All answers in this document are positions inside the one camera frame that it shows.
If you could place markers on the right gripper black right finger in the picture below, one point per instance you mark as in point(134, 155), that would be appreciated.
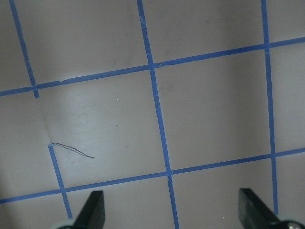
point(253, 213)

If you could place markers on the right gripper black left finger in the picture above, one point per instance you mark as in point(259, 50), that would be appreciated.
point(92, 215)

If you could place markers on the loose blue tape thread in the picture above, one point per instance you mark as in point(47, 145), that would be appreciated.
point(72, 149)

